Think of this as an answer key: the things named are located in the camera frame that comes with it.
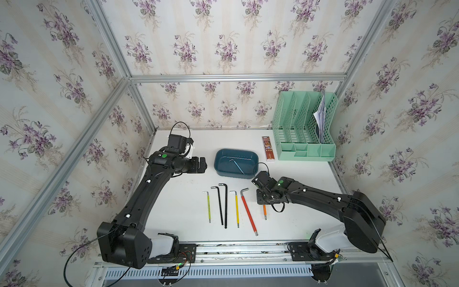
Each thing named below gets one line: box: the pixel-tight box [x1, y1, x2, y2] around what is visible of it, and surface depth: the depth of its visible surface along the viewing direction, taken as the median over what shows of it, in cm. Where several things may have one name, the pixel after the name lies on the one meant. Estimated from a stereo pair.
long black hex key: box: [218, 183, 228, 230], surface depth 88 cm
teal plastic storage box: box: [213, 148, 260, 179], surface depth 103 cm
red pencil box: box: [261, 135, 275, 162], surface depth 110 cm
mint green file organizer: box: [271, 90, 339, 162], surface depth 107 cm
